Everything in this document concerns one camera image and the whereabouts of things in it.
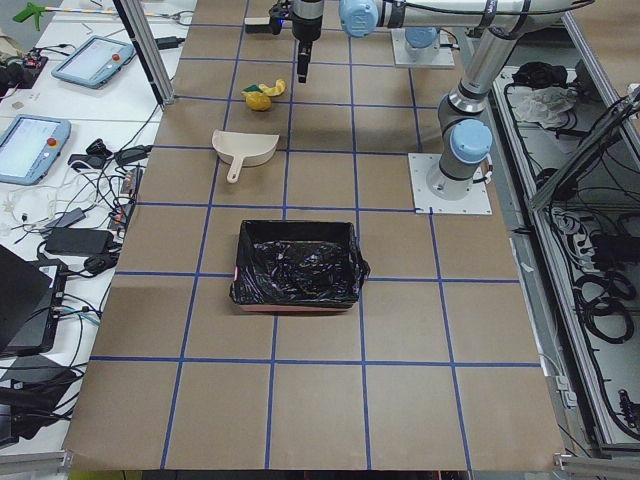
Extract blue teach pendant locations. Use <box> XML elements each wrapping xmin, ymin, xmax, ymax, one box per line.
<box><xmin>1</xmin><ymin>114</ymin><xmax>71</xmax><ymax>186</ymax></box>
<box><xmin>52</xmin><ymin>36</ymin><xmax>135</xmax><ymax>89</ymax></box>

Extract far blue teach pendant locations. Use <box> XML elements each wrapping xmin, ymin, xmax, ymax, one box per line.
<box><xmin>52</xmin><ymin>36</ymin><xmax>135</xmax><ymax>89</ymax></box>

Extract beige plastic dustpan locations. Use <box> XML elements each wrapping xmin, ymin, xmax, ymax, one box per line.
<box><xmin>211</xmin><ymin>129</ymin><xmax>279</xmax><ymax>184</ymax></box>

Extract yellow lemon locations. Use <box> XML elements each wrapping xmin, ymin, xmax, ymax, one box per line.
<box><xmin>244</xmin><ymin>91</ymin><xmax>272</xmax><ymax>112</ymax></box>

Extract green yellow sponge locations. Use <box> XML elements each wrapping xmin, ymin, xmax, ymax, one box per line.
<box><xmin>242</xmin><ymin>84</ymin><xmax>263</xmax><ymax>95</ymax></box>

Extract near blue teach pendant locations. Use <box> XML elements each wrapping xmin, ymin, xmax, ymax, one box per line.
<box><xmin>1</xmin><ymin>114</ymin><xmax>71</xmax><ymax>186</ymax></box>

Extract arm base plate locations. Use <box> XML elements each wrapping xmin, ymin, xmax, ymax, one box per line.
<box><xmin>391</xmin><ymin>28</ymin><xmax>455</xmax><ymax>69</ymax></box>
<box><xmin>408</xmin><ymin>153</ymin><xmax>492</xmax><ymax>216</ymax></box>

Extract black laptop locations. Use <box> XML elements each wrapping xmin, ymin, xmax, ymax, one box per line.
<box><xmin>1</xmin><ymin>247</ymin><xmax>68</xmax><ymax>358</ymax></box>

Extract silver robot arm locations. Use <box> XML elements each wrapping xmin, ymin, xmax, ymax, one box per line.
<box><xmin>404</xmin><ymin>26</ymin><xmax>439</xmax><ymax>50</ymax></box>
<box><xmin>339</xmin><ymin>1</ymin><xmax>536</xmax><ymax>181</ymax></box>

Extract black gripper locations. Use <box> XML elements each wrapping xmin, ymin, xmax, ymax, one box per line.
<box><xmin>291</xmin><ymin>0</ymin><xmax>321</xmax><ymax>83</ymax></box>

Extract white crumpled cloth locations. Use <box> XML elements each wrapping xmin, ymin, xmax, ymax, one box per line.
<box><xmin>513</xmin><ymin>87</ymin><xmax>577</xmax><ymax>129</ymax></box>

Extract black webcam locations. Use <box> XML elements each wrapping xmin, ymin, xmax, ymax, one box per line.
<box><xmin>67</xmin><ymin>138</ymin><xmax>113</xmax><ymax>171</ymax></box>

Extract bin with black bag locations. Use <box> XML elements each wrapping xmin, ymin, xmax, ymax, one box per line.
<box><xmin>229</xmin><ymin>219</ymin><xmax>370</xmax><ymax>313</ymax></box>

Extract black power adapter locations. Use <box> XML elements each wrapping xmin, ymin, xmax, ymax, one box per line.
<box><xmin>44</xmin><ymin>227</ymin><xmax>114</xmax><ymax>256</ymax></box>

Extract beige hand brush black bristles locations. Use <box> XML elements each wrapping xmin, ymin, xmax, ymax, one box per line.
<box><xmin>243</xmin><ymin>17</ymin><xmax>271</xmax><ymax>34</ymax></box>

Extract aluminium frame post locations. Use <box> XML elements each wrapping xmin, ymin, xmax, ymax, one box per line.
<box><xmin>113</xmin><ymin>0</ymin><xmax>174</xmax><ymax>108</ymax></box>

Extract green handled tool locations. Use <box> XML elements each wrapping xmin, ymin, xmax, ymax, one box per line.
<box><xmin>12</xmin><ymin>2</ymin><xmax>46</xmax><ymax>29</ymax></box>

